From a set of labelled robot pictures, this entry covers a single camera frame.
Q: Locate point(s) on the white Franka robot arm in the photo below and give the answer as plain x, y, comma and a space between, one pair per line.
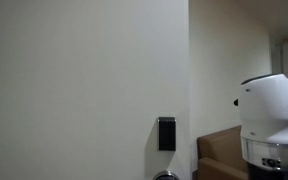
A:
270, 116

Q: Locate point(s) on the black door card reader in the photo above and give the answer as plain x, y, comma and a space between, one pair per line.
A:
166, 133

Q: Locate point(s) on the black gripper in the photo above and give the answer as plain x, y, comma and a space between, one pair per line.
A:
274, 173

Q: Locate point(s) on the brown sofa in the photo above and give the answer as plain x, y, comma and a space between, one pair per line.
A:
219, 153

